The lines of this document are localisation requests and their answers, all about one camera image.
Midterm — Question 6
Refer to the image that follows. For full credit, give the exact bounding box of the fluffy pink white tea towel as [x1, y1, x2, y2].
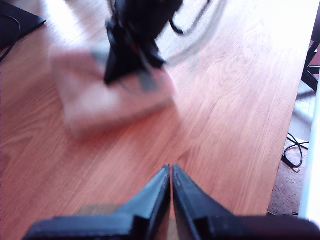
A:
[49, 44, 178, 138]

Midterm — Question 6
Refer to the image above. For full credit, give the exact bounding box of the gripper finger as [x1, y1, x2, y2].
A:
[172, 164, 234, 240]
[139, 41, 168, 69]
[104, 46, 147, 85]
[109, 164, 171, 240]

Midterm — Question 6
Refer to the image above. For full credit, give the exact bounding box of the white upright post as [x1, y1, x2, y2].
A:
[298, 82, 320, 221]

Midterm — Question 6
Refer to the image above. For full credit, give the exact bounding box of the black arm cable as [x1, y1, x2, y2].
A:
[169, 0, 212, 35]

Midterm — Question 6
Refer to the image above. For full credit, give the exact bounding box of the black floor cable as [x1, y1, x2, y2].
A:
[281, 131, 311, 174]

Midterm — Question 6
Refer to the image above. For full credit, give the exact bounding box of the black chair base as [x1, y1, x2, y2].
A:
[300, 32, 320, 94]

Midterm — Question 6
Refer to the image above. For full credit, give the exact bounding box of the large monitor with white screen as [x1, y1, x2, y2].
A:
[0, 0, 47, 51]

